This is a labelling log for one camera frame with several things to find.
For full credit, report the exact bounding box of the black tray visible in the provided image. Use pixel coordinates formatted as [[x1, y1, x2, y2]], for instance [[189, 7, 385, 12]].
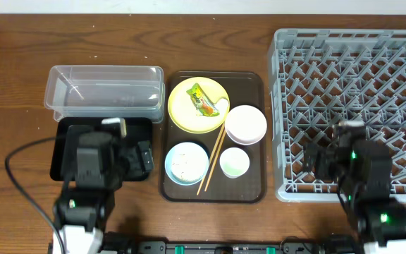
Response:
[[50, 117, 154, 181]]

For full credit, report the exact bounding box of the yellow plate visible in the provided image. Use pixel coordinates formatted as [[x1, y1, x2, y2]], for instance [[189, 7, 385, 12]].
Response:
[[168, 77, 230, 134]]

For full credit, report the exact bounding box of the pink bowl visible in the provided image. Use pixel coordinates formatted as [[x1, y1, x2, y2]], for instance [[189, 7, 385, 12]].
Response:
[[225, 105, 267, 145]]

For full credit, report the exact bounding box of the wooden chopstick right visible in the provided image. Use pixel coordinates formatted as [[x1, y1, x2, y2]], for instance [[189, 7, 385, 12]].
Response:
[[204, 126, 226, 191]]

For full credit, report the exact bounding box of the clear plastic bin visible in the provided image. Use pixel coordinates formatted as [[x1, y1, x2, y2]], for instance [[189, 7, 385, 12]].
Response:
[[44, 65, 166, 123]]

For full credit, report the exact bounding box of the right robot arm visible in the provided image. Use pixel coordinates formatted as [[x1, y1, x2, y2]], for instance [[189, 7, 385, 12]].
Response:
[[302, 121, 406, 253]]

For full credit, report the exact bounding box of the green orange snack wrapper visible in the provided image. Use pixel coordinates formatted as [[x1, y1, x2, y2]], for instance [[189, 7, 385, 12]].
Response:
[[186, 83, 220, 117]]

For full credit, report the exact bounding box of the wooden chopstick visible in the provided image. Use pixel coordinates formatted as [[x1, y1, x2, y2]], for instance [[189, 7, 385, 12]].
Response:
[[197, 123, 225, 196], [204, 126, 226, 191]]

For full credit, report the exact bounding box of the wooden chopstick left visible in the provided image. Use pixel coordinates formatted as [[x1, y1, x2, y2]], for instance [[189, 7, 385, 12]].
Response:
[[197, 123, 225, 196]]

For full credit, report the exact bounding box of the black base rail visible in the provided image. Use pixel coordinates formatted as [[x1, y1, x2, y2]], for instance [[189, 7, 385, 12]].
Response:
[[99, 232, 364, 254]]

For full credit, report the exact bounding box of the light blue bowl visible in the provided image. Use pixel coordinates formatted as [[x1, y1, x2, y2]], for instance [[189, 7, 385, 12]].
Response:
[[164, 142, 209, 186]]

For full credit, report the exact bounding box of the grey plastic dishwasher rack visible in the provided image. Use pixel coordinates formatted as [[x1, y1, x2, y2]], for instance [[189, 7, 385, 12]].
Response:
[[267, 28, 406, 203]]

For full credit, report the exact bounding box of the dark brown serving tray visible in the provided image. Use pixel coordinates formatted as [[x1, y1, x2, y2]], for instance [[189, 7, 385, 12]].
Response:
[[159, 71, 266, 204]]

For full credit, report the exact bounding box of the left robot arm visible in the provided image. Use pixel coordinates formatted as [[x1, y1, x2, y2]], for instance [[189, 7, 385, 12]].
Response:
[[49, 119, 154, 253]]

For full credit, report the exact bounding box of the white green cup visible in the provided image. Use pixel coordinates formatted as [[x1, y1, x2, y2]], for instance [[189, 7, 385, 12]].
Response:
[[219, 147, 250, 179]]

